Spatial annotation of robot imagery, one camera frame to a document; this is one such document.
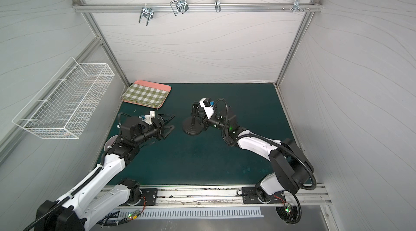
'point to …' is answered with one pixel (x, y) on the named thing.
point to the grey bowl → (110, 142)
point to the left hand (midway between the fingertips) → (174, 121)
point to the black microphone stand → (192, 125)
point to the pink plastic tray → (153, 85)
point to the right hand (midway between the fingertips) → (193, 112)
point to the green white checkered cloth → (145, 95)
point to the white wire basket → (63, 108)
